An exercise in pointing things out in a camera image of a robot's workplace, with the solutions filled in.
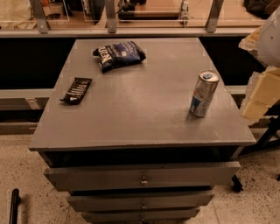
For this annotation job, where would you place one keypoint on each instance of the middle grey drawer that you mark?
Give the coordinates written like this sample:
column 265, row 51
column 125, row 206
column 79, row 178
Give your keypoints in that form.
column 140, row 201

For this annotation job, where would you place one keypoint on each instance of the black pole lower left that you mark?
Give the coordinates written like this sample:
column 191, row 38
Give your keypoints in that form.
column 15, row 201

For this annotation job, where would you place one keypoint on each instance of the silver blue redbull can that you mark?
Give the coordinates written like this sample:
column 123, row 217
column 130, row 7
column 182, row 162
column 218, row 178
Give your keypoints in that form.
column 204, row 92

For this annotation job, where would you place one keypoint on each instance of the blue chip bag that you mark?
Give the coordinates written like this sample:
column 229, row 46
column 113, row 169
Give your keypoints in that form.
column 119, row 55

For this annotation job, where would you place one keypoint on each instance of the grey railing frame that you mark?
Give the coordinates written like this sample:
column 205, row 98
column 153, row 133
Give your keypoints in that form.
column 102, row 18

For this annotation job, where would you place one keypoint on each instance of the black stand legs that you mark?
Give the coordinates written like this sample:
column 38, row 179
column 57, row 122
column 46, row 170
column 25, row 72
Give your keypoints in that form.
column 263, row 142

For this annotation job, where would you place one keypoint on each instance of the bottom grey drawer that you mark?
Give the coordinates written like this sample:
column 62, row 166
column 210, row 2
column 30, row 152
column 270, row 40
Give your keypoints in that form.
column 145, row 215

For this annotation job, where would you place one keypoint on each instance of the grey drawer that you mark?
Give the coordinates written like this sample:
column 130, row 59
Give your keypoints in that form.
column 140, row 201
column 113, row 177
column 145, row 215

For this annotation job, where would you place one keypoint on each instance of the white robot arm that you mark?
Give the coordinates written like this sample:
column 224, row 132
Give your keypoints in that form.
column 263, row 89

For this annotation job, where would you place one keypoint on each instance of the top grey drawer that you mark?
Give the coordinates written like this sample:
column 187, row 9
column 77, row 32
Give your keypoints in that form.
column 113, row 177

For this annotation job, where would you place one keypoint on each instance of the grey drawer cabinet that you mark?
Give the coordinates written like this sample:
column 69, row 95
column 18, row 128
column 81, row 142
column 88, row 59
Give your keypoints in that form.
column 139, row 115

